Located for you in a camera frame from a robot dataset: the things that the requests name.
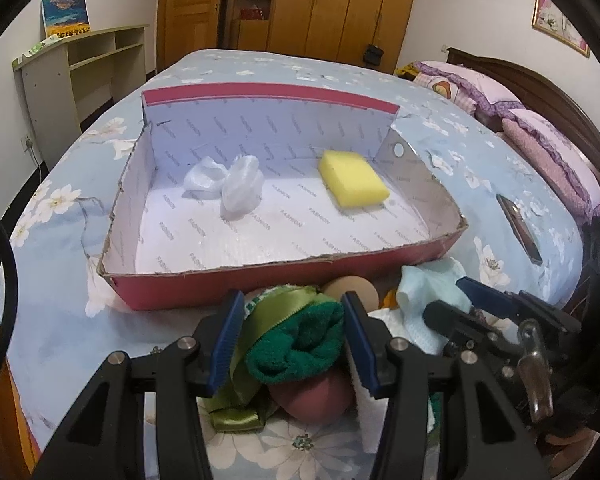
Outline black smartphone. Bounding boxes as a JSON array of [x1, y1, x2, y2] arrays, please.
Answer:
[[495, 194, 543, 265]]

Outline wooden wardrobe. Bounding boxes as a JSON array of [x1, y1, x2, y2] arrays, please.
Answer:
[[227, 0, 423, 71]]

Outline dark wooden headboard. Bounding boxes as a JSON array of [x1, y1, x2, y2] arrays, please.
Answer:
[[445, 47, 600, 221]]

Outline beige shelf desk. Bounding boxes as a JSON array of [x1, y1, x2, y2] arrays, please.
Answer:
[[12, 25, 151, 136]]

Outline green and white pack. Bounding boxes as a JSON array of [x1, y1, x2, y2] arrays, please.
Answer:
[[12, 35, 63, 63]]

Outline orange wooden board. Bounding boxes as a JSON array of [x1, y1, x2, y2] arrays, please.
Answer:
[[0, 315, 36, 480]]

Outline tan ball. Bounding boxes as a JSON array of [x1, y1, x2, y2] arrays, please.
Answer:
[[322, 276, 379, 312]]

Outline wooden door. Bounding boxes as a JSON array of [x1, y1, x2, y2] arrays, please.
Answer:
[[156, 0, 228, 71]]

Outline pink textured pillow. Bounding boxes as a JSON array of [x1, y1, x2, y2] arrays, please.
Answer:
[[502, 120, 593, 216]]

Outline blue and yellow painting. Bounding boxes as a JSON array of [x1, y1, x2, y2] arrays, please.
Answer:
[[41, 0, 92, 38]]

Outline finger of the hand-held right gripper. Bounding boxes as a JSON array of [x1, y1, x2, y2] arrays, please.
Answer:
[[456, 276, 581, 333], [422, 300, 520, 361]]

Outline red cardboard box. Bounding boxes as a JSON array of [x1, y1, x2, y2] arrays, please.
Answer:
[[97, 85, 468, 311]]

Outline framed wall picture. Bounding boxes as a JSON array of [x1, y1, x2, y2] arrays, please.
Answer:
[[531, 0, 592, 57]]

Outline yellow sponge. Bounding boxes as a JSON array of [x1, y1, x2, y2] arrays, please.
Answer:
[[317, 149, 391, 209]]

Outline maroon ball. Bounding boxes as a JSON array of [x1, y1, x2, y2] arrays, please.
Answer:
[[270, 372, 356, 423]]

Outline cartoon print pillow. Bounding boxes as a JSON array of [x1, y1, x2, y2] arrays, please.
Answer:
[[415, 72, 481, 113]]

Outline white plastic bag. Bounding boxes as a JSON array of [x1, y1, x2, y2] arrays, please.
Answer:
[[221, 154, 265, 221], [182, 156, 229, 193]]

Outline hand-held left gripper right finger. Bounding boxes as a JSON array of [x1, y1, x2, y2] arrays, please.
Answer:
[[341, 291, 551, 480]]

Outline blue floral bedsheet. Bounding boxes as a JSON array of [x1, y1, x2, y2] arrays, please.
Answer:
[[7, 49, 586, 480]]

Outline purple ruffled pillow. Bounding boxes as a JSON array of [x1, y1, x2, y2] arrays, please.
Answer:
[[500, 108, 600, 221], [412, 60, 523, 116]]

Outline light blue cloth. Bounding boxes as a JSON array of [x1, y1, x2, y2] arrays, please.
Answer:
[[395, 257, 473, 356]]

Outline green satin ribbon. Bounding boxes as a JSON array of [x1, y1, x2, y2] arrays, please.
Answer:
[[202, 285, 331, 433]]

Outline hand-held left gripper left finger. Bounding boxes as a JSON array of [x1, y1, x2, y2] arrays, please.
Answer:
[[32, 290, 246, 480]]

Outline green and white sock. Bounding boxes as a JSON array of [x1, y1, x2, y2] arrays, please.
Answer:
[[242, 285, 345, 386]]

